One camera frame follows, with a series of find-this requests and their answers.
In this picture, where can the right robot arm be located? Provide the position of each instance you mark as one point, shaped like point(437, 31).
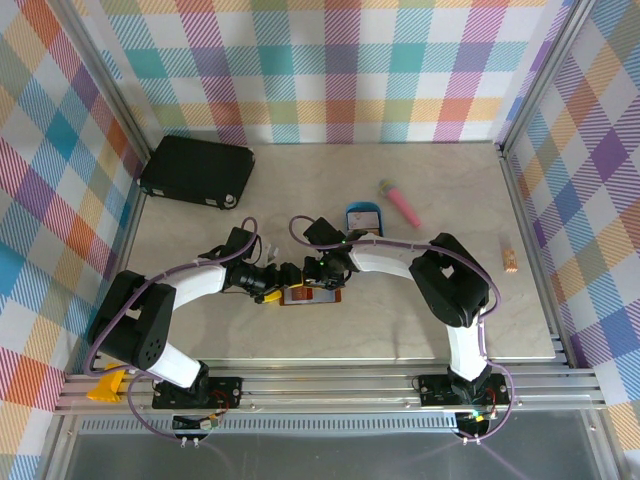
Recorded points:
point(385, 257)

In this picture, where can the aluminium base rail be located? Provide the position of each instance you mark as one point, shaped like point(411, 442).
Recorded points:
point(325, 395)

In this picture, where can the yellow plastic clamp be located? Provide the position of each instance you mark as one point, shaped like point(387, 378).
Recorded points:
point(102, 389)

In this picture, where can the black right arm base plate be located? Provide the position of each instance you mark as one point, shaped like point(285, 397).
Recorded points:
point(435, 390)

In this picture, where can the black zip case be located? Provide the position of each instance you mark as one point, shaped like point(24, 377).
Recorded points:
point(195, 167)

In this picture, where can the brown leather card holder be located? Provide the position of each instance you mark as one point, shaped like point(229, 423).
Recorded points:
point(326, 298)

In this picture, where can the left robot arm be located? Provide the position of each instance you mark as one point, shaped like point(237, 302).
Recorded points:
point(200, 282)

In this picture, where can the aluminium corner post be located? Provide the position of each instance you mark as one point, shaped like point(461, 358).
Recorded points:
point(106, 75)
point(542, 75)

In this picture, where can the pink toy microphone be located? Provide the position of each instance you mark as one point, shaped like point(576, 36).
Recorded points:
point(402, 205)

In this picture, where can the aluminium side rail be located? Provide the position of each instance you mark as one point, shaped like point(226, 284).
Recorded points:
point(131, 215)
point(525, 225)

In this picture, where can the red card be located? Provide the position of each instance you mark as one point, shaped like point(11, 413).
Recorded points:
point(299, 295)

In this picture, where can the tan card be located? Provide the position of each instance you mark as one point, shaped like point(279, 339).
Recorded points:
point(370, 232)

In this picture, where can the small patterned wooden block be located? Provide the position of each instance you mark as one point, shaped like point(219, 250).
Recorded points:
point(509, 255)

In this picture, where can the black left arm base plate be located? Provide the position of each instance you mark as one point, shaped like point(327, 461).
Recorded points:
point(225, 392)

